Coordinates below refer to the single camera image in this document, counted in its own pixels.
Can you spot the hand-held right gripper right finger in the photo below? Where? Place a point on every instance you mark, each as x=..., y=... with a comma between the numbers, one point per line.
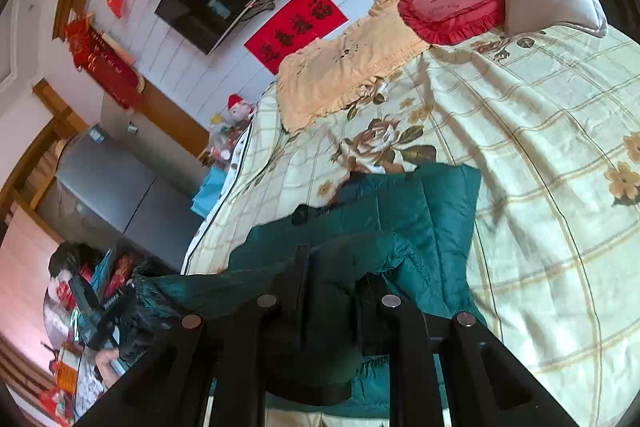
x=440, y=372

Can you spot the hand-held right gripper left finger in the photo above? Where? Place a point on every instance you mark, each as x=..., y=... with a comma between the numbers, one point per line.
x=235, y=357

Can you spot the green puffer jacket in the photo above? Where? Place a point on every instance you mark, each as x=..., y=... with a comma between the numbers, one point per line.
x=430, y=217

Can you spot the person's left hand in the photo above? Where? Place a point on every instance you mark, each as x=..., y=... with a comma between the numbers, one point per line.
x=107, y=364

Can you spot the cluttered round table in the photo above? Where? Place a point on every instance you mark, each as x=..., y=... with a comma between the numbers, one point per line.
x=65, y=357

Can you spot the grey refrigerator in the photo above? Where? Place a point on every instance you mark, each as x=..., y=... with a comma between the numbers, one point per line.
x=110, y=187

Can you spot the clear bag of snacks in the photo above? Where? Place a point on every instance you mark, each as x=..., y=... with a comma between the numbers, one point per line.
x=222, y=144

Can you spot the floral checked bed sheet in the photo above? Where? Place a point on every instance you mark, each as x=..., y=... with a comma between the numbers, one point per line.
x=540, y=167

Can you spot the plush toy with red hat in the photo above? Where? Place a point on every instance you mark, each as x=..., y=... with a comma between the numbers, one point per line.
x=237, y=107

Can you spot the red hanging firecracker decoration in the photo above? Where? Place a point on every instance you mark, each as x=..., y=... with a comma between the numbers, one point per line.
x=102, y=62

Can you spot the small red triangular flag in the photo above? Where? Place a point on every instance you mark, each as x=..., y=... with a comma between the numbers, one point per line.
x=117, y=4

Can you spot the cream ruffled pillow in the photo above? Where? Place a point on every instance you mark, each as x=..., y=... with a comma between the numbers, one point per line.
x=345, y=62

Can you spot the red heart-shaped pillow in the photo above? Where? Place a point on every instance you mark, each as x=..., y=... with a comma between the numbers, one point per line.
x=450, y=9

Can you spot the red wall banner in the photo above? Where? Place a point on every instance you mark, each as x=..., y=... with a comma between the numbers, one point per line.
x=295, y=29

